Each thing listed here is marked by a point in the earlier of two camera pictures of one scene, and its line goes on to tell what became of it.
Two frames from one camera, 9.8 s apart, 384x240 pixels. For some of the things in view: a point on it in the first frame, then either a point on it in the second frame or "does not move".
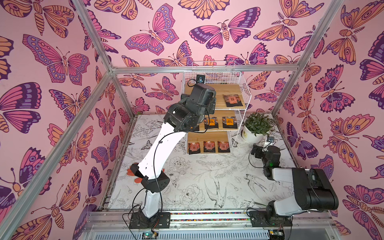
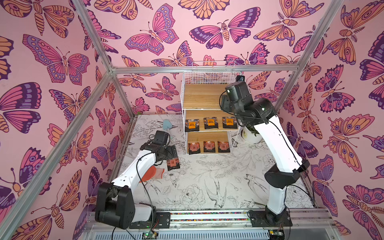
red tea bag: [223, 147] does not move
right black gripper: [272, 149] -> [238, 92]
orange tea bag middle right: [229, 122] does not move
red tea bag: [194, 148] does not move
